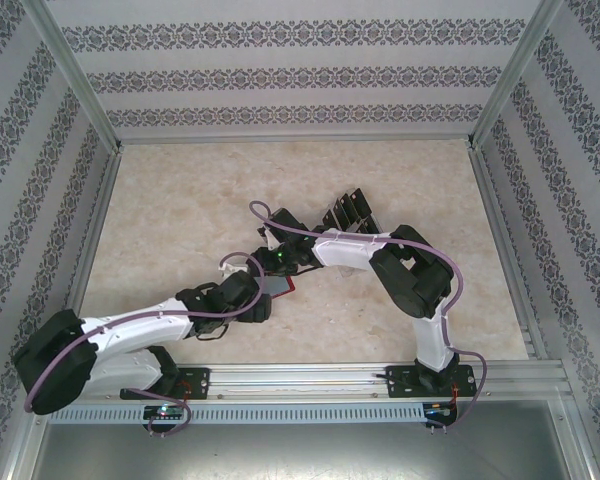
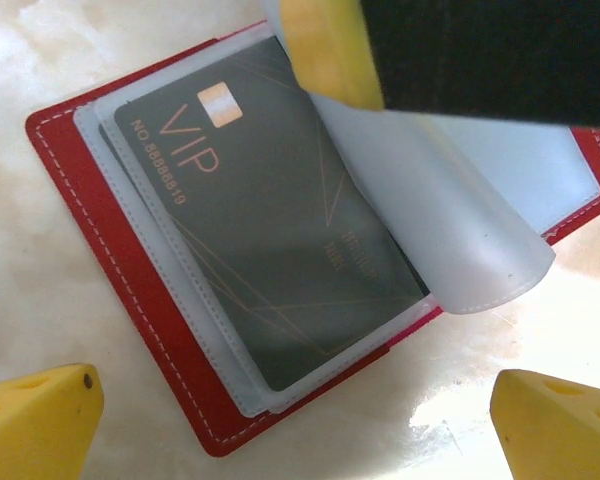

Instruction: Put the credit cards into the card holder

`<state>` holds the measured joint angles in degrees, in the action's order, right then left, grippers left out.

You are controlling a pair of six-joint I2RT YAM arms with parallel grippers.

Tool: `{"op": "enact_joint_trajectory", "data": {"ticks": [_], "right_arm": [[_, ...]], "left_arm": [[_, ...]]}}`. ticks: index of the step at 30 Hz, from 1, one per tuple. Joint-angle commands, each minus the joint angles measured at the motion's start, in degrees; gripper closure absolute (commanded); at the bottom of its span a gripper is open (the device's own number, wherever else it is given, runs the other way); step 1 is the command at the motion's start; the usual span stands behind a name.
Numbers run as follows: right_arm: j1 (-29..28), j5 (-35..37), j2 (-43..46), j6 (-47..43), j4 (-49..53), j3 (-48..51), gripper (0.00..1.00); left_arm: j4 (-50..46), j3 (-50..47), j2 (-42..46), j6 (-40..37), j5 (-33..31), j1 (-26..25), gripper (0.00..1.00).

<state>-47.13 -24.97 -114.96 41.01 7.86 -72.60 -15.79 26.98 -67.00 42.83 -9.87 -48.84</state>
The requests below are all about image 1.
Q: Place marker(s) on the aluminium table edge rail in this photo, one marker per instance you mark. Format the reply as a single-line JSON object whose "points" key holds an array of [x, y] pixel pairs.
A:
{"points": [[295, 141], [102, 210], [494, 210]]}

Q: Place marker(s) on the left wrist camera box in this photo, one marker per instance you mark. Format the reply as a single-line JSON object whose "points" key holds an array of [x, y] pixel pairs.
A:
{"points": [[232, 267]]}

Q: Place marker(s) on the aluminium frame post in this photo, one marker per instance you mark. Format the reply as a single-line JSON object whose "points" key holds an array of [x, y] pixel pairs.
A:
{"points": [[74, 70], [513, 70]]}

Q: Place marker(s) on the grey metal sheet tray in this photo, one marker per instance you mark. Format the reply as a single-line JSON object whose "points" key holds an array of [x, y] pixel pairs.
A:
{"points": [[300, 455]]}

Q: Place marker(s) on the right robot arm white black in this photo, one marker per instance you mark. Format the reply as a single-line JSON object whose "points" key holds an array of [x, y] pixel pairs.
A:
{"points": [[350, 250]]}

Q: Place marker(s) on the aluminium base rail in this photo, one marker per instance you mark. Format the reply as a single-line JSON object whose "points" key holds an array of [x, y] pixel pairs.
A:
{"points": [[300, 382]]}

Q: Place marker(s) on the clear acrylic card stand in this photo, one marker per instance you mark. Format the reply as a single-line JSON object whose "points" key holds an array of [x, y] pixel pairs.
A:
{"points": [[350, 272]]}

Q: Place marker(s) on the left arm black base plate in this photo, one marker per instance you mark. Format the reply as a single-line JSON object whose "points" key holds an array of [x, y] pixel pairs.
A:
{"points": [[200, 382]]}

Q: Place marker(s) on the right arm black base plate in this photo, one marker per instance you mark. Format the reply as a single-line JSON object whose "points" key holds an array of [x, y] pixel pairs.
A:
{"points": [[400, 382]]}

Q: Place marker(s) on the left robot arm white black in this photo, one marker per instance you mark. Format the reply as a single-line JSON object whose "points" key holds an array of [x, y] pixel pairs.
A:
{"points": [[140, 325]]}

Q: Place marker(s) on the red leather card holder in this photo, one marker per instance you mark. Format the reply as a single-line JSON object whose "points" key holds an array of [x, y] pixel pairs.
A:
{"points": [[279, 286]]}

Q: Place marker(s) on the small circuit board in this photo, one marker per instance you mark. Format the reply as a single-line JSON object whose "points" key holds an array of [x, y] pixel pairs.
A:
{"points": [[165, 411], [440, 410]]}

